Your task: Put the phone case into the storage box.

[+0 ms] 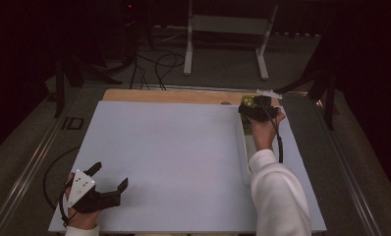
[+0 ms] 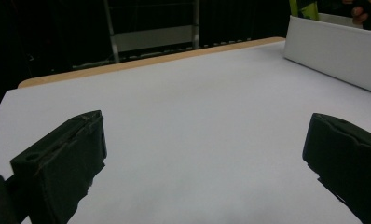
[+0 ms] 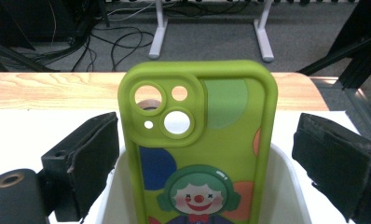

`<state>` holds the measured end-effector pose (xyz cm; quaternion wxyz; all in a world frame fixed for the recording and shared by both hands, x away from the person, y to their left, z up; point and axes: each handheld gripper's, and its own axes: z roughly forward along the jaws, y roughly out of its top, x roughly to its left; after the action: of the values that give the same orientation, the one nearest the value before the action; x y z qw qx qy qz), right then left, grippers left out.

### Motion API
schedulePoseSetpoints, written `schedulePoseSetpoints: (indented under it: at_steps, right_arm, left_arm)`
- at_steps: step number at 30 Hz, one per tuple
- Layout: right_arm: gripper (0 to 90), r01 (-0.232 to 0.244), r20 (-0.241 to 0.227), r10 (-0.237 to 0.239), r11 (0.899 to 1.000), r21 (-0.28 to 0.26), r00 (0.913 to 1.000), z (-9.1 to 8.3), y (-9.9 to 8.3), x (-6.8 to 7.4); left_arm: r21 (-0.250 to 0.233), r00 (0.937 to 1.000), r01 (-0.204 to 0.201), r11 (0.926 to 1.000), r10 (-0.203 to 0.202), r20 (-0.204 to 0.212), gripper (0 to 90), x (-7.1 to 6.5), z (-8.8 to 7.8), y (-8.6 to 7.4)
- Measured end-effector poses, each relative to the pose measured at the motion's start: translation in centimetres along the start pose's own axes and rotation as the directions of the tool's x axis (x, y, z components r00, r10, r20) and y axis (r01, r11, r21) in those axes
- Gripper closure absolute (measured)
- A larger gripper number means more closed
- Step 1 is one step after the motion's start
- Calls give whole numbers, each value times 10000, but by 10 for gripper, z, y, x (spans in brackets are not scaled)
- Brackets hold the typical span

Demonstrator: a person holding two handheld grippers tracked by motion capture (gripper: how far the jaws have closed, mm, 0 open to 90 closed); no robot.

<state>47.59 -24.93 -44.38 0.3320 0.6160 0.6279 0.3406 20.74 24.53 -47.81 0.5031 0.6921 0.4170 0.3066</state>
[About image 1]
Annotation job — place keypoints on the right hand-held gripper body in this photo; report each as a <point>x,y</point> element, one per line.
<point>259,113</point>

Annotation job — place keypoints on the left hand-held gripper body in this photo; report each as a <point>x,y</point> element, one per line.
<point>80,188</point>

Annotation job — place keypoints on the green cartoon phone case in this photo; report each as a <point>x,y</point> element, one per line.
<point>249,101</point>

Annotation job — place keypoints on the long white plastic tray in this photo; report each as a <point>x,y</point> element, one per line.
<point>244,157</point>

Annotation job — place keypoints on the person's right hand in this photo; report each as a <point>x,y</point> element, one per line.
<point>264,136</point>

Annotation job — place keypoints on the person's left hand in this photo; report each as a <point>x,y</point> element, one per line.
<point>82,220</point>

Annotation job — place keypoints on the white table board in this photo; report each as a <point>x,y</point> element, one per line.
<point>183,157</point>

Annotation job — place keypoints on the black angled stand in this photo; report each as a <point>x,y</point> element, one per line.
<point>329,98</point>

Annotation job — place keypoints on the black tripod stand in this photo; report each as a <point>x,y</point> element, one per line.
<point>60,91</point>

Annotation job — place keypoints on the white metal stand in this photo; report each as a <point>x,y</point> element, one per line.
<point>188,49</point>

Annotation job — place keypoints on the metal floor rail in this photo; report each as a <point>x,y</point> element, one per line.
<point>350,183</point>
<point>26,170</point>

